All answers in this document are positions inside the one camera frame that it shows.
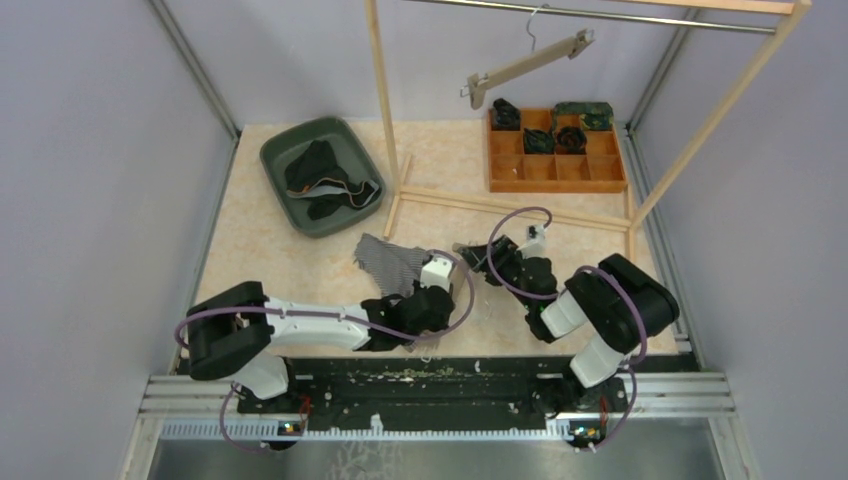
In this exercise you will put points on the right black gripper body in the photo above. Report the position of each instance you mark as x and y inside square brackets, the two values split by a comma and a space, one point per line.
[509, 267]

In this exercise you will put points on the grey striped underwear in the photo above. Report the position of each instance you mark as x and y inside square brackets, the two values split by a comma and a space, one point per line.
[393, 268]

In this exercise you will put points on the wooden clip hanger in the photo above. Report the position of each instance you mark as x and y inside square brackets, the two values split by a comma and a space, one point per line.
[458, 265]
[477, 85]

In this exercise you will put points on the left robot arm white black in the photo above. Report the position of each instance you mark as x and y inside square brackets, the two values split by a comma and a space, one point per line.
[228, 336]

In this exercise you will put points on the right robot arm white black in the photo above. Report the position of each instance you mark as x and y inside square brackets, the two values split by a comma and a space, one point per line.
[621, 301]

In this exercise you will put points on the black underwear orange trim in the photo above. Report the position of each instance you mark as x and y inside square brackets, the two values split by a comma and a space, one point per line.
[316, 177]

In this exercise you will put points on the rolled dark sock middle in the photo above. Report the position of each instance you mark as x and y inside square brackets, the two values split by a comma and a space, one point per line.
[538, 141]

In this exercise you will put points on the wooden compartment tray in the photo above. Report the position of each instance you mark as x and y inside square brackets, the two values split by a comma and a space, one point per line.
[509, 170]

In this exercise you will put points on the rolled black red sock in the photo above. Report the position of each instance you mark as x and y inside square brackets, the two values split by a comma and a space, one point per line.
[571, 140]

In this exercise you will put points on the rolled black sock top-left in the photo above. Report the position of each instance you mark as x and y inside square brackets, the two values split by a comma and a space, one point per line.
[505, 117]

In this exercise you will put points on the folded green camouflage cloth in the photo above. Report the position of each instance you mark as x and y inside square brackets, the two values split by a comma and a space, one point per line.
[593, 116]

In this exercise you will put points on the green plastic basin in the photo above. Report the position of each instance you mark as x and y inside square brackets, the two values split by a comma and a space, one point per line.
[283, 148]

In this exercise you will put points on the metal hanging rod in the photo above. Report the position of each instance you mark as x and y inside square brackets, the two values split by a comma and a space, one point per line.
[605, 16]

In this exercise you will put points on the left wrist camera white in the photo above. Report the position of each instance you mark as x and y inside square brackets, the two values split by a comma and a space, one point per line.
[437, 271]

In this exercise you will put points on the wooden clothes rack frame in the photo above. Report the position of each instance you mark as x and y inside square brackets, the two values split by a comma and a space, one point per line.
[789, 14]

